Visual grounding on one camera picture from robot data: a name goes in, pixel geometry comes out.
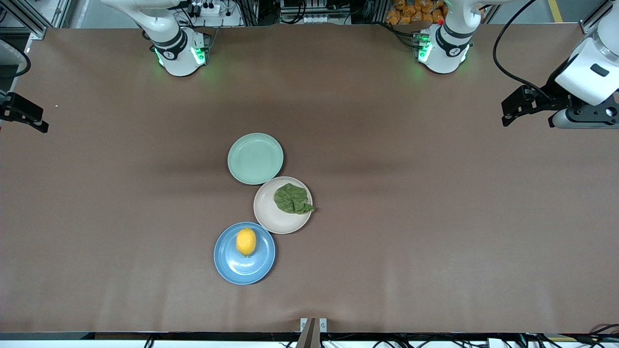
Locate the green round plate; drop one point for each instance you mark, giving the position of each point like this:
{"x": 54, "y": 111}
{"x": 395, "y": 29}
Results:
{"x": 255, "y": 159}

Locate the orange packaged goods pile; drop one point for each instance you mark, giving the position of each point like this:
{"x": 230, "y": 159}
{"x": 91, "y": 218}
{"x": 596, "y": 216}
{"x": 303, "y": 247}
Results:
{"x": 413, "y": 12}

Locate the green lettuce leaf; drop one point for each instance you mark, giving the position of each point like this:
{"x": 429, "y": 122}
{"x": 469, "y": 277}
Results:
{"x": 291, "y": 198}

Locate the blue round plate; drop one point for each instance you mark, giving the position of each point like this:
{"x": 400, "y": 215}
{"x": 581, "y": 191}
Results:
{"x": 242, "y": 270}

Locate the white power strip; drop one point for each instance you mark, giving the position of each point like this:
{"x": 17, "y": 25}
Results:
{"x": 208, "y": 8}

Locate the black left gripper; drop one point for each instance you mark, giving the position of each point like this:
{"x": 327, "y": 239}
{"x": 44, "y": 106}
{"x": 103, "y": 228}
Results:
{"x": 550, "y": 97}

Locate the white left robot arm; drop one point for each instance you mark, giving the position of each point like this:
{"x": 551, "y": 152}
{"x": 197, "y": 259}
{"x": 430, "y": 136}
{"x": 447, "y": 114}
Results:
{"x": 447, "y": 53}

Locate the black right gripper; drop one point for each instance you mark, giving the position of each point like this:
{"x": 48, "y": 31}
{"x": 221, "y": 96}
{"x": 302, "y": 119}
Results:
{"x": 19, "y": 110}

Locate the beige round plate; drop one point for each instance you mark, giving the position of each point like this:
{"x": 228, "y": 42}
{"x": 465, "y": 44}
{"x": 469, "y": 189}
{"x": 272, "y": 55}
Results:
{"x": 271, "y": 215}

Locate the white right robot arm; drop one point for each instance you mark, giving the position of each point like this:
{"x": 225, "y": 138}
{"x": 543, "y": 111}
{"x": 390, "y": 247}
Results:
{"x": 176, "y": 58}

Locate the yellow lemon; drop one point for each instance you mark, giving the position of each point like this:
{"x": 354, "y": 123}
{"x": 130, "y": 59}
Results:
{"x": 245, "y": 241}

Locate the white equipment box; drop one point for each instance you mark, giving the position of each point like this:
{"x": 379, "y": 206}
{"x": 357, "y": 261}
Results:
{"x": 314, "y": 12}

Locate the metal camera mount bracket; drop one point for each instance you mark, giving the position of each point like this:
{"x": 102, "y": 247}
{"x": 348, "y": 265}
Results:
{"x": 313, "y": 331}

